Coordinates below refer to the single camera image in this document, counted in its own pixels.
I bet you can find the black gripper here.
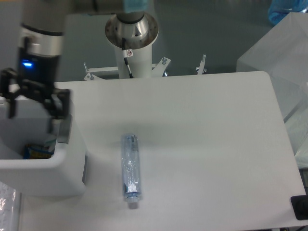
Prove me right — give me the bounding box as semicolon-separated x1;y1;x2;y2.
0;48;71;134

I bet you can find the clear plastic wrapper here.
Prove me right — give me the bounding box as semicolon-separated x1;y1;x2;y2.
43;135;57;153

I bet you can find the clear plastic water bottle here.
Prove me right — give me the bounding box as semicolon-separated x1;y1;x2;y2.
121;133;142;209

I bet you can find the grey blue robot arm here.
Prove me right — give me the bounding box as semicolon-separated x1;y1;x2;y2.
0;0;150;120

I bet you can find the white trash can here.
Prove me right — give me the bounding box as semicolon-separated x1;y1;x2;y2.
0;97;87;196

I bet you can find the yellow blue snack bag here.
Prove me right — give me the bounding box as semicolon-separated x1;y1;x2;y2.
23;144;54;159

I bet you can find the clear plastic sheet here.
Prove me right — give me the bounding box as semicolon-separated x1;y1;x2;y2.
0;182;21;231

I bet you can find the translucent plastic storage box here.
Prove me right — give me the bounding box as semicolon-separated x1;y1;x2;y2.
236;13;308;169

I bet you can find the blue plastic bag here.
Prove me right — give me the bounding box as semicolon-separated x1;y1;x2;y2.
268;0;308;26

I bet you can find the black device at edge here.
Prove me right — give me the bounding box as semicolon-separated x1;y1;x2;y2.
291;195;308;220

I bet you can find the white pedestal base frame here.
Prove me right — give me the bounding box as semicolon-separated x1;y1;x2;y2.
83;54;207;81

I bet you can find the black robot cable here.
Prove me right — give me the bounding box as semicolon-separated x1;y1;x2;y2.
121;38;134;79

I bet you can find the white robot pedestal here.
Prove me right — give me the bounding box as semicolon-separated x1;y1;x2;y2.
114;45;152;79

